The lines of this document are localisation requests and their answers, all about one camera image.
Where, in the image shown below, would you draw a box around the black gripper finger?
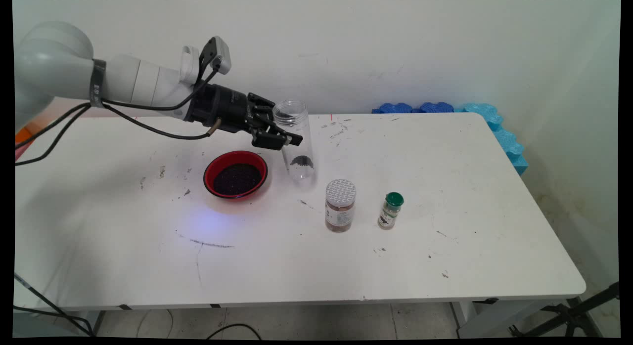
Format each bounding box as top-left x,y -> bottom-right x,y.
246,92 -> 277,123
247,115 -> 304,151

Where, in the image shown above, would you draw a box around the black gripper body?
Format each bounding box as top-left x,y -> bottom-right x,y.
185,83 -> 253,135

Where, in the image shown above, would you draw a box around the clear plastic jar black seeds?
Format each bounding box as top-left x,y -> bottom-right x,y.
272,99 -> 316,187

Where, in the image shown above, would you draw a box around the red bowl with black seeds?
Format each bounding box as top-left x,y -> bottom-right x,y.
203,150 -> 269,200

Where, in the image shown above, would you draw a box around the brown spice jar white lid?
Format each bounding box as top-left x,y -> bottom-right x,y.
324,178 -> 357,233

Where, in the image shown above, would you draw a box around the dark blue foam mat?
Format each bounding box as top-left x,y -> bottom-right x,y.
372,102 -> 454,114

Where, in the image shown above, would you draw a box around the small spice bottle green cap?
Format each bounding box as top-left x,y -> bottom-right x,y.
378,192 -> 405,231

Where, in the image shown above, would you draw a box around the light blue foam mat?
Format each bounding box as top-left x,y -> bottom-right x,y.
454,102 -> 529,176

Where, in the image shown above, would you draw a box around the white table leg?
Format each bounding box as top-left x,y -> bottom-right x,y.
451,300 -> 584,339
74,310 -> 107,336

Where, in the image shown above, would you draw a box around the black tripod stand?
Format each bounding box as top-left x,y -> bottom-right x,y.
509,282 -> 620,338

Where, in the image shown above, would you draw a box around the black camera cable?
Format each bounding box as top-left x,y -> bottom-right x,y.
14,56 -> 221,150

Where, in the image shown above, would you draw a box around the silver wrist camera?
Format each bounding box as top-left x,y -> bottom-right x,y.
200,36 -> 232,75

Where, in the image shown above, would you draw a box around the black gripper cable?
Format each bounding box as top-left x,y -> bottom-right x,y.
14,105 -> 221,167

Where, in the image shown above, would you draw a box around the black velcro strap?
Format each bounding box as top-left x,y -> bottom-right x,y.
90,59 -> 107,108

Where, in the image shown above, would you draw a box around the black floor cable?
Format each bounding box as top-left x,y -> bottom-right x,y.
205,324 -> 263,340

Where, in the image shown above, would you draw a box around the black hanging cable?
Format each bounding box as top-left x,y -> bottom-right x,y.
14,272 -> 95,337

